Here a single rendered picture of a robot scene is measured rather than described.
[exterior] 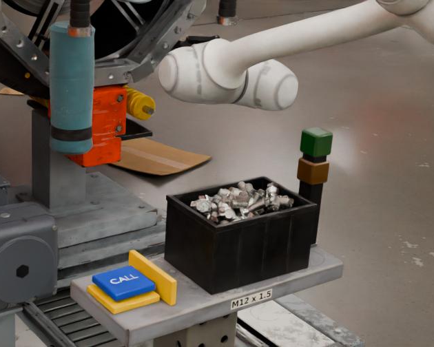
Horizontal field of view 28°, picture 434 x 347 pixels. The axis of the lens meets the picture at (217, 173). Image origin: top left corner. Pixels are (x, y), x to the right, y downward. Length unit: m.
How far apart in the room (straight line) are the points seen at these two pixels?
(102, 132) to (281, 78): 0.45
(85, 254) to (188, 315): 0.81
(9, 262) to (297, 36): 0.67
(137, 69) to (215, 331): 0.76
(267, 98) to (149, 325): 0.64
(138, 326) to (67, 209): 0.92
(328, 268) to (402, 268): 1.09
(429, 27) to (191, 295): 0.53
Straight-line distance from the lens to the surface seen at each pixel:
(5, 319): 1.77
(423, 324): 2.27
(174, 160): 3.14
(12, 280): 1.67
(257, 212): 1.37
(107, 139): 1.95
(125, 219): 2.13
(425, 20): 1.27
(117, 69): 1.93
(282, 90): 1.72
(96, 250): 2.09
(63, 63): 1.73
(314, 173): 1.44
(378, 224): 2.79
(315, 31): 1.57
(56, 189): 2.12
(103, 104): 1.92
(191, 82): 1.63
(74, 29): 1.60
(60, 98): 1.75
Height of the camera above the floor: 1.09
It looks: 21 degrees down
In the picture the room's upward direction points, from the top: 4 degrees clockwise
